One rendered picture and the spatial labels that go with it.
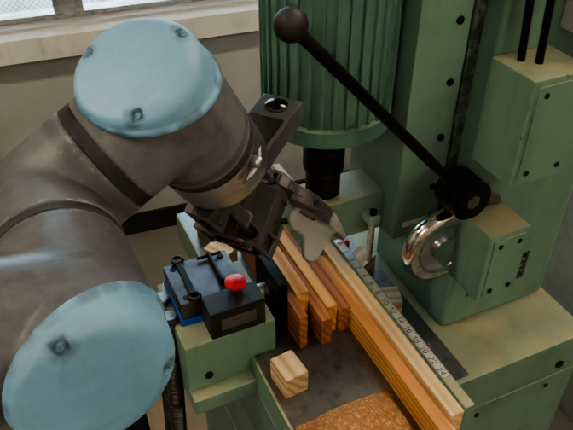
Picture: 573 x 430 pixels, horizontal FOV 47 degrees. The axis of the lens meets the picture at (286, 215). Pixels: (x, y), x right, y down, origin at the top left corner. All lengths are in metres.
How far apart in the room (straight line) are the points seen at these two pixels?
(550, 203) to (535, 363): 0.27
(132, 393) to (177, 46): 0.22
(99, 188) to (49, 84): 1.85
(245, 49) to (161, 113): 1.95
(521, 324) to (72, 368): 0.97
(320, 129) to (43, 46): 1.47
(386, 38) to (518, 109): 0.18
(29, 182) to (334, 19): 0.43
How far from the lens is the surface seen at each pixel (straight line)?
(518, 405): 1.29
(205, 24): 2.23
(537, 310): 1.25
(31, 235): 0.41
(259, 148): 0.55
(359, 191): 0.99
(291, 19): 0.65
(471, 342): 1.17
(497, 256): 0.95
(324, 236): 0.71
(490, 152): 0.91
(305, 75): 0.80
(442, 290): 1.12
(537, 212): 1.13
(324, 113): 0.82
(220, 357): 0.95
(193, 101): 0.44
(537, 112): 0.85
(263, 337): 0.96
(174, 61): 0.45
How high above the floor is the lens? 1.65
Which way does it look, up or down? 38 degrees down
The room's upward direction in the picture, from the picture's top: straight up
